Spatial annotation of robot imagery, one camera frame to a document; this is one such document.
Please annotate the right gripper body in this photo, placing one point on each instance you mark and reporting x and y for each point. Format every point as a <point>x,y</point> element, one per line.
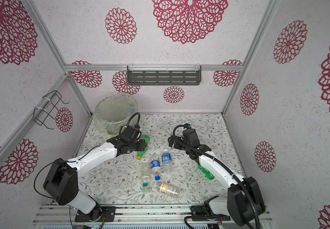
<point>176,142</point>

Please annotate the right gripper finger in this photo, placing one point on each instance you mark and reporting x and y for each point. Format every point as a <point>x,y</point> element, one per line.
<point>172,141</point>
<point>181,133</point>

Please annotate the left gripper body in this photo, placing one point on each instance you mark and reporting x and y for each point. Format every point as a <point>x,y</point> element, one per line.
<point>134,145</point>

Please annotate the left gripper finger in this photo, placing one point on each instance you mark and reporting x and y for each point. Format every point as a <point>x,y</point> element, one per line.
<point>143,142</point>
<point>139,149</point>

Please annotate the green bottle yellow cap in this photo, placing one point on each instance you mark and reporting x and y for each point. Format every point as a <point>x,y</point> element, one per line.
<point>141,154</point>

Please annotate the Pocari bottle white cap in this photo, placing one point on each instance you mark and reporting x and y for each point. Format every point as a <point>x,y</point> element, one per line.
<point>167,161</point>

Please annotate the clear bottle green cap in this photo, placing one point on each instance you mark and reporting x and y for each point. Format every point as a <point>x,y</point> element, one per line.
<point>145,177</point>

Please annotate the Pocari bottle blue cap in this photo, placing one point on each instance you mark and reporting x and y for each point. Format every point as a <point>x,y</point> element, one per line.
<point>155,168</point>

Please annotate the clear bottle pink label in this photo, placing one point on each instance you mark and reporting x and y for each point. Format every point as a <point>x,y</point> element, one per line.
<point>132,108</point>

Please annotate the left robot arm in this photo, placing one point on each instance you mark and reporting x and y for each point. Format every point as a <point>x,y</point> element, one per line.
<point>62,183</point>

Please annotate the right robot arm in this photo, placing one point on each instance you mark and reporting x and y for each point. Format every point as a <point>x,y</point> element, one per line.
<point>244,202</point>

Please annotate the clear plastic bin liner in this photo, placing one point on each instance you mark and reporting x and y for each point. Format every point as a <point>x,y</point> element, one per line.
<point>110,120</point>

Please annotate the clear bottle yellow label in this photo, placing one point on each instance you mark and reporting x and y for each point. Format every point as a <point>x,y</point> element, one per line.
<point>167,189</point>

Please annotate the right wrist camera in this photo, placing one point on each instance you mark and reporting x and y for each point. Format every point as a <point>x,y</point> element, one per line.
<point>186,125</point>

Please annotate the grey slotted wall shelf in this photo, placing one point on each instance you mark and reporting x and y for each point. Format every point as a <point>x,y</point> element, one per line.
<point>164,76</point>

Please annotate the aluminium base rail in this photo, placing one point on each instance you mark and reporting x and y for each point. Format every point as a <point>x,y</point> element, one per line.
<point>116,214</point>

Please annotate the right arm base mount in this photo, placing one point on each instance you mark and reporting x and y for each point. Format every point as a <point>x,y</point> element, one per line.
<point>202,212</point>

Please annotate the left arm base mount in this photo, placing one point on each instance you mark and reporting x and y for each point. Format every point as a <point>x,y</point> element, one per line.
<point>104,214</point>

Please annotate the black wire wall rack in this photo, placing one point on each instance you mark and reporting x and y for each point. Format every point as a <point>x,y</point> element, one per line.
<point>43,112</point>

